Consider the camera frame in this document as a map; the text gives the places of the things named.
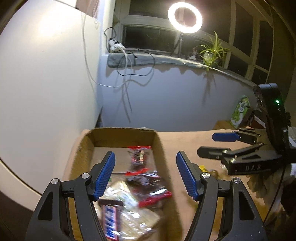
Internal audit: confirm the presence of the blue white chocolate bar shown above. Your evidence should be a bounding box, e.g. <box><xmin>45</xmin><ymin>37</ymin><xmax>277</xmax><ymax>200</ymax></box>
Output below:
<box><xmin>98</xmin><ymin>199</ymin><xmax>123</xmax><ymax>240</ymax></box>

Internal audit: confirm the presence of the dark brownie red-edged wrapper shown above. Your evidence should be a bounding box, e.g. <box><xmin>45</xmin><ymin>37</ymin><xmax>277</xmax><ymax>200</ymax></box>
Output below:
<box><xmin>128</xmin><ymin>146</ymin><xmax>152</xmax><ymax>165</ymax></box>

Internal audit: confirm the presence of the dark cake clear red wrapper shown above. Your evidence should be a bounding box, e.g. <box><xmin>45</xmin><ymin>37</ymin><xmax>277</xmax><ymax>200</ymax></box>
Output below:
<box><xmin>125</xmin><ymin>168</ymin><xmax>172</xmax><ymax>208</ymax></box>

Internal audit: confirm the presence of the yellow candy packet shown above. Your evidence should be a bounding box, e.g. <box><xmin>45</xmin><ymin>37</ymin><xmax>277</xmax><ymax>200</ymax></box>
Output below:
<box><xmin>199</xmin><ymin>165</ymin><xmax>208</xmax><ymax>173</ymax></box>

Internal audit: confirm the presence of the green snack bag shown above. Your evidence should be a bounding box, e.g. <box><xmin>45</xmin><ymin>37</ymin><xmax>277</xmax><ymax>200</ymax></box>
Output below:
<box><xmin>230</xmin><ymin>95</ymin><xmax>251</xmax><ymax>128</ymax></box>

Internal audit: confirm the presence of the grey windowsill cloth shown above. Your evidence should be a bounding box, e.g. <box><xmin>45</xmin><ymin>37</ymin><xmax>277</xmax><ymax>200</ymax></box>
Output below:
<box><xmin>106</xmin><ymin>51</ymin><xmax>258</xmax><ymax>88</ymax></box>

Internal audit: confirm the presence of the brown chocolate egg pack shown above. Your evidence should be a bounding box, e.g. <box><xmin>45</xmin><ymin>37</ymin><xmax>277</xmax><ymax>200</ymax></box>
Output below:
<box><xmin>209</xmin><ymin>169</ymin><xmax>222</xmax><ymax>179</ymax></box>

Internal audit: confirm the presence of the white ring light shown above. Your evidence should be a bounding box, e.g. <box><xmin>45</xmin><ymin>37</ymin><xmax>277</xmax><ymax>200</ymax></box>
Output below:
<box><xmin>168</xmin><ymin>1</ymin><xmax>203</xmax><ymax>34</ymax></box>

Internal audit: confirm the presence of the white cable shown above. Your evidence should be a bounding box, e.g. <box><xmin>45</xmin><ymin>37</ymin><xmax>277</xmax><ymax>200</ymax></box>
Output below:
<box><xmin>82</xmin><ymin>14</ymin><xmax>135</xmax><ymax>88</ymax></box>

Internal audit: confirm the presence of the white gloved right hand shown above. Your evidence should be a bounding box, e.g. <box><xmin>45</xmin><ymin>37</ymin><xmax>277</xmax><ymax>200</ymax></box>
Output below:
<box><xmin>247</xmin><ymin>163</ymin><xmax>296</xmax><ymax>223</ymax></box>

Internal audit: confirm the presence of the white power strip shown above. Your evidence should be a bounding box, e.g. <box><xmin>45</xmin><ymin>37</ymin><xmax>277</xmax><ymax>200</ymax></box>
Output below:
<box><xmin>108</xmin><ymin>39</ymin><xmax>125</xmax><ymax>53</ymax></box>

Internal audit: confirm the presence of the packaged sliced bread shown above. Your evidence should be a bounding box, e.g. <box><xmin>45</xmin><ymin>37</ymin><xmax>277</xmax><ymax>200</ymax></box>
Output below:
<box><xmin>99</xmin><ymin>180</ymin><xmax>161</xmax><ymax>240</ymax></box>

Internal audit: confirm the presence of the potted spider plant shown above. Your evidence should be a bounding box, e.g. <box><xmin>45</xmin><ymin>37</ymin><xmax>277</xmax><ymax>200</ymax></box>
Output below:
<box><xmin>200</xmin><ymin>31</ymin><xmax>231</xmax><ymax>71</ymax></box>

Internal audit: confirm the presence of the black cable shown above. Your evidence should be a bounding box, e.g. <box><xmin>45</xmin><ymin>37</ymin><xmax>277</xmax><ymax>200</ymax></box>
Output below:
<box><xmin>103</xmin><ymin>26</ymin><xmax>156</xmax><ymax>88</ymax></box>

